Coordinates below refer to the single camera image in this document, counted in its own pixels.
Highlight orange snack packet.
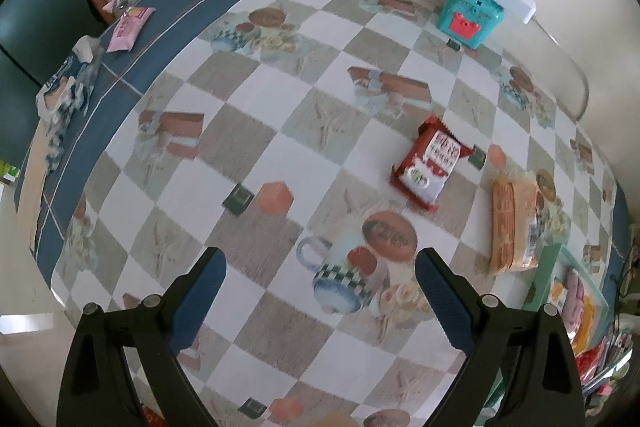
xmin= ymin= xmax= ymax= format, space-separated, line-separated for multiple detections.
xmin=489 ymin=174 xmax=543 ymax=277

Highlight black cable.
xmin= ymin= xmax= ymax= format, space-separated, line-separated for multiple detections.
xmin=607 ymin=252 xmax=640 ymax=304

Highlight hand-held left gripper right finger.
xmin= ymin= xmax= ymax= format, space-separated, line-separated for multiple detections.
xmin=415 ymin=247 xmax=586 ymax=427

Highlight crumpled blue white wrapper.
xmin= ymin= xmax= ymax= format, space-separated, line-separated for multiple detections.
xmin=37 ymin=36 xmax=106 ymax=143

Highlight thin white cable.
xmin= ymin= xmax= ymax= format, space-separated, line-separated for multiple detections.
xmin=530 ymin=14 xmax=591 ymax=120

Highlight checked printed tablecloth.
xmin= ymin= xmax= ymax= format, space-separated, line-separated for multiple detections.
xmin=15 ymin=0 xmax=631 ymax=427

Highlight small pink snack packet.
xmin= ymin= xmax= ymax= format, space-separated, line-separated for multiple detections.
xmin=106 ymin=6 xmax=155 ymax=53

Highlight yellow snack packet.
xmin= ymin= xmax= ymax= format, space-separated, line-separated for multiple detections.
xmin=572 ymin=294 xmax=599 ymax=355

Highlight pile of assorted packets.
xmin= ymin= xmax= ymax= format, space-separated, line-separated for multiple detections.
xmin=585 ymin=327 xmax=640 ymax=413

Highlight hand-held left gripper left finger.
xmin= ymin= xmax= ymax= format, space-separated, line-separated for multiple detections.
xmin=56 ymin=247 xmax=228 ymax=427

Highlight dark red snack packet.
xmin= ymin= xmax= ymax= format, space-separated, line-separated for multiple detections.
xmin=390 ymin=116 xmax=475 ymax=213

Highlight teal tray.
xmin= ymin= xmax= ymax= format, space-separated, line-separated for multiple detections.
xmin=482 ymin=243 xmax=612 ymax=427

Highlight bright red snack packet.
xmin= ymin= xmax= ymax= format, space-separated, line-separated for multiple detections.
xmin=575 ymin=342 xmax=618 ymax=380

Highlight teal box with red label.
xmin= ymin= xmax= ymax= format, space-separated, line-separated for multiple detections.
xmin=436 ymin=0 xmax=506 ymax=48

